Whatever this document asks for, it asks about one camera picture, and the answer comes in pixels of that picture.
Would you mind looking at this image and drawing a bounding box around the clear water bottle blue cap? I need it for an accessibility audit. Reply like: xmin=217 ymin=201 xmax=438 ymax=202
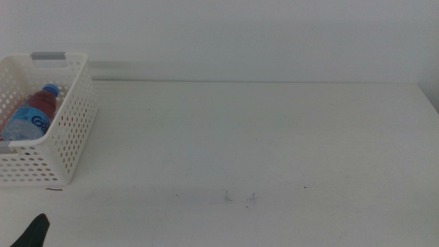
xmin=1 ymin=83 xmax=60 ymax=141

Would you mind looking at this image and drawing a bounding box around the white perforated plastic basket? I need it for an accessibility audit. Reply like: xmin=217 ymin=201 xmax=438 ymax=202
xmin=0 ymin=51 xmax=99 ymax=187

